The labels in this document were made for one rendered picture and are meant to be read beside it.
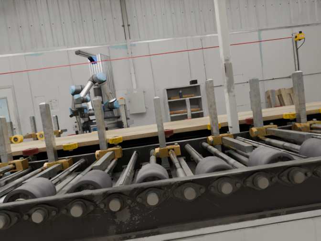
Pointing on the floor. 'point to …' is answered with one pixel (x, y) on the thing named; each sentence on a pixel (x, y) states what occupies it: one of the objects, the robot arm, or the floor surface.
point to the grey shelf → (176, 105)
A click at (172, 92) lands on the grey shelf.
